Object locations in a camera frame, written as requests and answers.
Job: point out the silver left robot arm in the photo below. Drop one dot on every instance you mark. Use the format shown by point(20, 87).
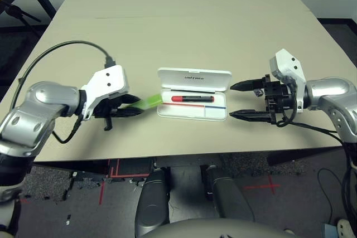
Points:
point(42, 96)

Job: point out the black table underframe bracket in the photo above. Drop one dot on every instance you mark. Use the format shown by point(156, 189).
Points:
point(189, 160)

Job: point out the grey robot left leg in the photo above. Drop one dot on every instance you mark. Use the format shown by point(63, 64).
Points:
point(153, 201)

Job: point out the silver robot torso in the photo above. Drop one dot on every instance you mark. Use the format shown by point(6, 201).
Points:
point(223, 229)

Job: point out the white perforated shoe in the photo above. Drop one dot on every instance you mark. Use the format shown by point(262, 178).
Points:
point(347, 228)

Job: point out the grey robot right leg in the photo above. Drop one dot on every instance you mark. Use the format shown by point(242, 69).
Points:
point(226, 193)

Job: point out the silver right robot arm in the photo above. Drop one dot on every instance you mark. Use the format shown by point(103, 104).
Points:
point(329, 90)

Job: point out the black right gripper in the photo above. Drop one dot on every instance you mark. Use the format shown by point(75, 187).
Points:
point(279, 98)

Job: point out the black table foot bar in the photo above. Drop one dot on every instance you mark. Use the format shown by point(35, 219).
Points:
point(284, 158)

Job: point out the small blue box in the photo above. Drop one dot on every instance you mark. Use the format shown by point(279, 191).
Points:
point(330, 231)

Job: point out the white plastic pencil case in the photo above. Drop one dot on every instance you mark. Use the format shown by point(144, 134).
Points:
point(195, 76)

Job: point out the black tripod stand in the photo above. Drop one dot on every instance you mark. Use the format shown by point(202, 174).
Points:
point(14, 10)

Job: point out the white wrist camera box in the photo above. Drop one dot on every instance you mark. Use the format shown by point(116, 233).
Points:
point(287, 65)
point(108, 79)

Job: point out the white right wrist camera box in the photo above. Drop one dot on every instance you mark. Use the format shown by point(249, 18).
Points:
point(287, 65)

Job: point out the green white eraser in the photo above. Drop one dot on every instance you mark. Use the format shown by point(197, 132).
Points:
point(150, 101)

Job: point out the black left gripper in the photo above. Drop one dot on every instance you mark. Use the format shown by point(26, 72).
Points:
point(107, 109)

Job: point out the grey robot leg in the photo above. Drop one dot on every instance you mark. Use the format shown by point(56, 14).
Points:
point(226, 193)
point(153, 201)

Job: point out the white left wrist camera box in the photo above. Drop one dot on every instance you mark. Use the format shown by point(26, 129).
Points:
point(108, 79)

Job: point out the red black marker pen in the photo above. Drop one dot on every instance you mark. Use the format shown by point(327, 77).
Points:
point(192, 99)

